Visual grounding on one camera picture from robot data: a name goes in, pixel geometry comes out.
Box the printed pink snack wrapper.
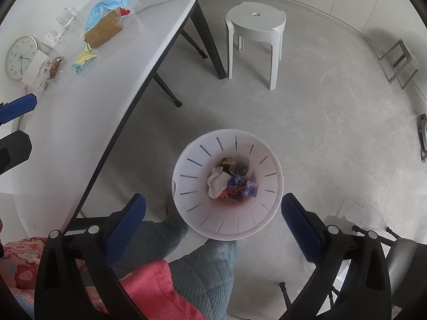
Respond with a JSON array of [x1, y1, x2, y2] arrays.
[[37, 57, 66, 81]]

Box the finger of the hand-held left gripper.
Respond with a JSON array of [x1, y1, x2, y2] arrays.
[[0, 94, 37, 124], [0, 130, 33, 174]]

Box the white trash bin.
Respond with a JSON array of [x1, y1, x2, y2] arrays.
[[172, 128, 284, 241]]

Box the pink fleece garment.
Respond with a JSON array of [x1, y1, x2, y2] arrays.
[[118, 259, 207, 320]]

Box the metal step stool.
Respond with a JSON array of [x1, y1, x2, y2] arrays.
[[375, 39, 419, 90]]

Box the clear plastic bottle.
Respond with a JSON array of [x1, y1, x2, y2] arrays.
[[228, 155, 251, 177]]

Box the red plastic bag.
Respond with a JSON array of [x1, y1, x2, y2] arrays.
[[218, 188, 246, 202]]

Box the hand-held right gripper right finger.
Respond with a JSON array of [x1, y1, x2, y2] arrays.
[[278, 193, 392, 320]]

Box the blue quilted pants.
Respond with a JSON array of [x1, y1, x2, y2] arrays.
[[110, 211, 239, 320]]

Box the white plastic stool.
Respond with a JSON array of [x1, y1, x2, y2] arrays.
[[225, 2, 287, 90]]

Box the white paper box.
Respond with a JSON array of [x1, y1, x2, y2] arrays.
[[22, 51, 50, 85]]

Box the torn brown cardboard piece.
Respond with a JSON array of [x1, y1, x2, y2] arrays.
[[83, 8, 124, 49]]

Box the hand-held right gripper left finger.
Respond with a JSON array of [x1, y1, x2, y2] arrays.
[[34, 193, 147, 320]]

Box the grey metal handle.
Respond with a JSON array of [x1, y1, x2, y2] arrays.
[[417, 113, 427, 163]]

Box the black table leg frame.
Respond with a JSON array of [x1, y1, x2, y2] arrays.
[[153, 0, 227, 108]]

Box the blue face mask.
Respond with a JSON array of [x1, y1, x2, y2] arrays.
[[85, 0, 133, 29]]

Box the clear glass cup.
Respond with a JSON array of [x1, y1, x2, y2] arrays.
[[55, 6, 81, 29]]

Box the pink floral cloth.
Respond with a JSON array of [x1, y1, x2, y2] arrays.
[[0, 237, 107, 314]]

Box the white tissue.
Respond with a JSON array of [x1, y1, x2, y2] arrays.
[[207, 167, 231, 199]]

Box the round white wall clock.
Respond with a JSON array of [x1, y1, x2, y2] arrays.
[[6, 35, 38, 81]]

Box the black foam net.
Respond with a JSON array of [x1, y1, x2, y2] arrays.
[[217, 164, 249, 204]]

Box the yellow wrapper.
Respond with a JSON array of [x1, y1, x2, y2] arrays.
[[71, 44, 98, 74]]

